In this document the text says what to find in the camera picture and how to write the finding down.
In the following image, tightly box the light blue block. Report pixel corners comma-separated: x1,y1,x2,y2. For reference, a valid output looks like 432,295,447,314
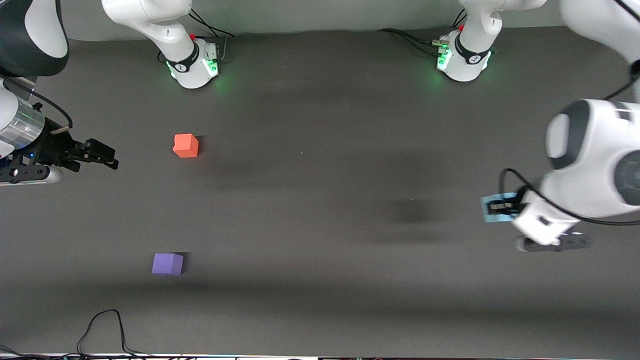
480,192,520,224

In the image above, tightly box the orange block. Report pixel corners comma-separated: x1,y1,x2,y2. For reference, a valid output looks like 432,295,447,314
172,133,200,159

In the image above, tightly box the purple block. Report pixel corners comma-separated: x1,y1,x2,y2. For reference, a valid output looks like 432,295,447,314
151,252,185,276

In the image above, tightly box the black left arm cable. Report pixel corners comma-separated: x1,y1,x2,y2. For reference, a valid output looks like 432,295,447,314
499,168,640,227

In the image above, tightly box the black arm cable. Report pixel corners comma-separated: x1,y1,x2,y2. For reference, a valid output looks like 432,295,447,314
499,168,640,227
0,74,74,130

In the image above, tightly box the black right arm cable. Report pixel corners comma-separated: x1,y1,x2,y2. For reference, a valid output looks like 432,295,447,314
0,74,74,130

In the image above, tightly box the black right base cable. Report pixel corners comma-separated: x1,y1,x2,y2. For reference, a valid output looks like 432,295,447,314
188,7,236,40

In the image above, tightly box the black base cable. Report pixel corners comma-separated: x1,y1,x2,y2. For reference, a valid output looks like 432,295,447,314
188,7,236,40
376,27,451,57

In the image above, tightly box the black looped table cable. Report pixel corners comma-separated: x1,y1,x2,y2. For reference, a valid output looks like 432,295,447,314
76,309,156,359

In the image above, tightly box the black left base cable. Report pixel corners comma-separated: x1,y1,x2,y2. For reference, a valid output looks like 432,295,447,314
376,27,451,57

